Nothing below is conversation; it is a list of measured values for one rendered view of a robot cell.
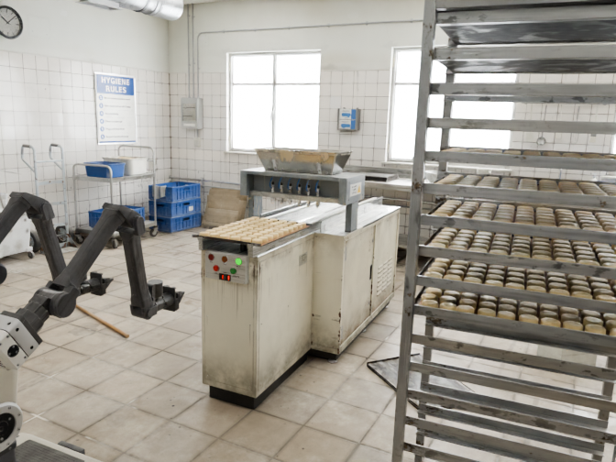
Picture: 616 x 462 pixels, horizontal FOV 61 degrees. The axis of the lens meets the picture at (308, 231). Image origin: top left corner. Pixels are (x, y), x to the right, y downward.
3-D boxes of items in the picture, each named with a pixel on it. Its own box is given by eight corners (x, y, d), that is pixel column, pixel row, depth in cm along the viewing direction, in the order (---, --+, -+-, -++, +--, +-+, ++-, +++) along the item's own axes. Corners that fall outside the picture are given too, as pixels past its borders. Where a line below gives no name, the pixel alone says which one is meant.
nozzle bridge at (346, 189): (264, 214, 369) (265, 166, 362) (362, 226, 340) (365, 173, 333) (239, 223, 340) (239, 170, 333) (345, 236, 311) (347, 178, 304)
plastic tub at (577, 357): (571, 351, 363) (574, 330, 359) (597, 366, 342) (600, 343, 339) (534, 356, 354) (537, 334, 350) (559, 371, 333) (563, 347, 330)
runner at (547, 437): (416, 412, 204) (417, 405, 203) (418, 409, 206) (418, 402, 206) (604, 456, 180) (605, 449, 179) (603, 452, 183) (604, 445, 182)
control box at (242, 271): (208, 275, 272) (208, 249, 269) (248, 282, 262) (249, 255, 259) (204, 277, 268) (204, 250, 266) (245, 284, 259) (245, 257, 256)
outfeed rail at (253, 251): (373, 204, 434) (373, 196, 433) (376, 204, 433) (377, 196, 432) (247, 258, 255) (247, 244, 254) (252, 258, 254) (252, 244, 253)
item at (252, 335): (264, 349, 350) (266, 216, 332) (311, 360, 336) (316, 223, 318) (201, 398, 288) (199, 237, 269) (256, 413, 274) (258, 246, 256)
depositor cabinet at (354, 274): (315, 292, 471) (318, 199, 454) (393, 305, 442) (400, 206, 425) (239, 345, 357) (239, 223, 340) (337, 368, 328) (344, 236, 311)
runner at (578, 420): (418, 391, 202) (419, 384, 201) (420, 388, 204) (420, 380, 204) (608, 433, 178) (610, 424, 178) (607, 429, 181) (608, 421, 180)
